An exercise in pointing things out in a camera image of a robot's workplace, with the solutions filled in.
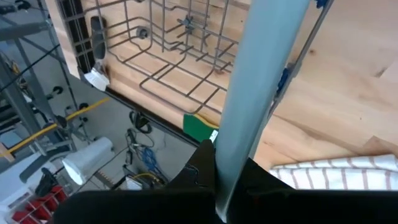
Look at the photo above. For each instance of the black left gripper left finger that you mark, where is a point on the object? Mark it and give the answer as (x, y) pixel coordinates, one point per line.
(199, 174)

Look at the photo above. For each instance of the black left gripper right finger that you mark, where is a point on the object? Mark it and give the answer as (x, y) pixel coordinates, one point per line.
(258, 186)

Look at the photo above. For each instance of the large light blue plate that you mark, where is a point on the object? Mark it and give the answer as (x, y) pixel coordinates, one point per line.
(261, 77)

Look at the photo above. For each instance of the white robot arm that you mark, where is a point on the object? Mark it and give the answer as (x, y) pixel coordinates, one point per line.
(87, 158)

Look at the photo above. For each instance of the green yellow sponge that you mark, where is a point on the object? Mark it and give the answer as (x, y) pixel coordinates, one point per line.
(196, 127)

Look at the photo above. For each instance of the white striped dish towel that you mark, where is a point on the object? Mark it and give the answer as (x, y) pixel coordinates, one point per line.
(326, 174)

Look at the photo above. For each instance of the black power strip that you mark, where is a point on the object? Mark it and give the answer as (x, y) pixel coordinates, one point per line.
(129, 146)

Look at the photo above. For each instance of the yellow strip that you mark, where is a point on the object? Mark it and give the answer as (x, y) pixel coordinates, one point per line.
(87, 107)

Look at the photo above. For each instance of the black power adapter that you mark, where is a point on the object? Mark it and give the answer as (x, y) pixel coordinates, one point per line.
(61, 121)

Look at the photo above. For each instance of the red storage bin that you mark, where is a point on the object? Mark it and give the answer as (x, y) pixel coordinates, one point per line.
(46, 199)

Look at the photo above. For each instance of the grey metal shelving frame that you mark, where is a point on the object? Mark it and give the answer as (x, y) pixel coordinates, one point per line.
(15, 93)

